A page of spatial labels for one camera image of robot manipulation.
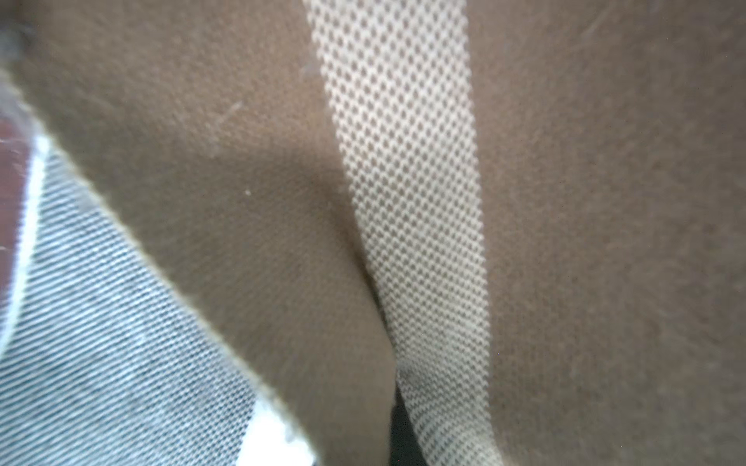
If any grey checkered blanket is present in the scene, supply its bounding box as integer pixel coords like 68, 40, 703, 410
0, 133, 319, 466

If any brown beige striped blanket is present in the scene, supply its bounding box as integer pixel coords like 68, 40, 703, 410
1, 1, 745, 465

